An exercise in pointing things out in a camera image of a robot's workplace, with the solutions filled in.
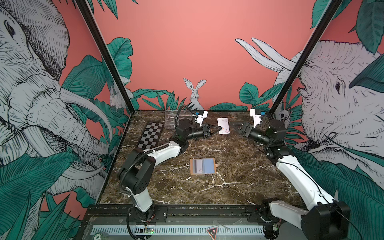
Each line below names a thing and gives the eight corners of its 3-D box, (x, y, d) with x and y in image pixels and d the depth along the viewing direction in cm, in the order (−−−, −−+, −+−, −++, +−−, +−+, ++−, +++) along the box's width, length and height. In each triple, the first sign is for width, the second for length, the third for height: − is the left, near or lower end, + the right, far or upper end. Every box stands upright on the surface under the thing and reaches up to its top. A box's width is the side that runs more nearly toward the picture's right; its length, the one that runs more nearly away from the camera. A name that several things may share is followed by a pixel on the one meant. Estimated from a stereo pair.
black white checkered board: (138, 149, 100) (137, 146, 97) (148, 124, 114) (147, 121, 111) (156, 151, 99) (154, 148, 96) (164, 126, 113) (163, 122, 110)
